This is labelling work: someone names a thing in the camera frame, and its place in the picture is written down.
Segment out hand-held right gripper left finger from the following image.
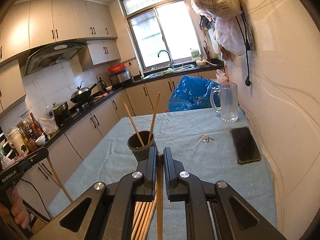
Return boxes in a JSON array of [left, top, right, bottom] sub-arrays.
[[27, 147, 160, 240]]

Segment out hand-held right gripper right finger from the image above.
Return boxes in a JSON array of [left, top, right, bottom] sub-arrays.
[[163, 147, 288, 240]]

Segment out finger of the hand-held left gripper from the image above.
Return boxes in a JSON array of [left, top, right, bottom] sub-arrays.
[[18, 147, 50, 172]]

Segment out dark grey cup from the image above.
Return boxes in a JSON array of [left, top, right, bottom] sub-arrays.
[[127, 131, 158, 164]]

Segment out tan bamboo chopstick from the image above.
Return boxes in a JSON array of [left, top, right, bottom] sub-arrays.
[[47, 157, 74, 203], [121, 98, 145, 147], [147, 92, 161, 145]]

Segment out dark-tipped bamboo chopstick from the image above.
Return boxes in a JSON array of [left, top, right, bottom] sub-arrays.
[[156, 153, 164, 240]]

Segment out pile of wooden chopsticks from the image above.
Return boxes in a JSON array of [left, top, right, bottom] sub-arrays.
[[132, 200, 157, 240]]

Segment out person's left hand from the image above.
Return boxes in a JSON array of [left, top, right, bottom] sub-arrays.
[[0, 187, 30, 230]]

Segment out white bowl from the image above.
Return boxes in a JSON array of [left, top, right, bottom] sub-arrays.
[[35, 133, 47, 147]]

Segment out white electric jug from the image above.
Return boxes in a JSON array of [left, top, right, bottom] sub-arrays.
[[7, 127, 29, 156]]

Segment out group of condiment bottles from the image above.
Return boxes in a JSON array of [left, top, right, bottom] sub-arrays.
[[18, 112, 43, 153]]

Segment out light blue table cloth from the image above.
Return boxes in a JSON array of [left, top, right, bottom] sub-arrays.
[[47, 106, 278, 240]]

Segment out clear crumpled plastic bag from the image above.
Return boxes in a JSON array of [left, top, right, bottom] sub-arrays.
[[37, 116, 59, 136]]

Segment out steel pot with lid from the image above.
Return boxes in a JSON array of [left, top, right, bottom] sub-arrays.
[[51, 101, 69, 117]]

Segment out gas stove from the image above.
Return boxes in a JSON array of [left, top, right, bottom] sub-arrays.
[[67, 99, 96, 113]]

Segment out cream base cabinets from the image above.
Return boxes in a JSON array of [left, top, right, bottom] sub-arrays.
[[10, 70, 225, 222]]

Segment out blue plastic bag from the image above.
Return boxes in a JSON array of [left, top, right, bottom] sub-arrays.
[[168, 75, 222, 113]]

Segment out black wok with lid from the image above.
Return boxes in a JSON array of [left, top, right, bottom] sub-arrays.
[[70, 81, 98, 104]]

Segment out black smartphone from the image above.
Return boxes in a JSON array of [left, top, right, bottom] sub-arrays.
[[230, 126, 262, 165]]

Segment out clear glass mug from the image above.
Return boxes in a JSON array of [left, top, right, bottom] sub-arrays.
[[210, 82, 239, 123]]

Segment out silver rice cooker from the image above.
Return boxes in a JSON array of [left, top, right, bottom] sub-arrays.
[[109, 67, 132, 86]]

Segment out dark kettle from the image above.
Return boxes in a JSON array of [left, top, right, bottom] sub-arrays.
[[96, 77, 108, 93]]

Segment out steel sink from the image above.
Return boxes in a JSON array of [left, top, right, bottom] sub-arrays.
[[143, 63, 196, 78]]

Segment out black range hood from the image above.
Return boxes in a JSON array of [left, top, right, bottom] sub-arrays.
[[24, 41, 91, 77]]

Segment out chrome faucet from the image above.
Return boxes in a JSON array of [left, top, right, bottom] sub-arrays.
[[157, 50, 175, 69]]

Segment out red plastic basin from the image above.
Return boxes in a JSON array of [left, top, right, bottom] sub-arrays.
[[108, 63, 126, 74]]

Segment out pink plastic bag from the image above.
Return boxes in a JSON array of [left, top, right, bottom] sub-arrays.
[[216, 68, 229, 83]]

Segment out white ladle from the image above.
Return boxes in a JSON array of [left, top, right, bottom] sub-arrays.
[[196, 59, 218, 67]]

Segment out hanging brown bag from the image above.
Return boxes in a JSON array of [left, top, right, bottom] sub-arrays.
[[221, 46, 233, 62]]

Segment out kitchen window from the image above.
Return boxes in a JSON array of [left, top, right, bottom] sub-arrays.
[[119, 0, 204, 71]]

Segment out hanging white plastic bag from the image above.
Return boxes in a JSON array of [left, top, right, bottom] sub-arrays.
[[214, 17, 247, 56]]

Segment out hanging bag of noodles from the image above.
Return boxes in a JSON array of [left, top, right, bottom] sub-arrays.
[[191, 0, 243, 21]]

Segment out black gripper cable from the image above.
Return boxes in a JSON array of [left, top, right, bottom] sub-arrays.
[[21, 179, 51, 221]]

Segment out black power cable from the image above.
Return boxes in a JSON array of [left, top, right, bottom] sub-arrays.
[[235, 15, 253, 87]]

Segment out cream wall cabinets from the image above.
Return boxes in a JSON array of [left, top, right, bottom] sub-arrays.
[[0, 0, 122, 113]]

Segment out black wall utensil rack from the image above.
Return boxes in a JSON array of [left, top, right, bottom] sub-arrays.
[[199, 15, 213, 58]]

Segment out wall socket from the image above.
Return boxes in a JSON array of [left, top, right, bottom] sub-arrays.
[[246, 21, 256, 51]]

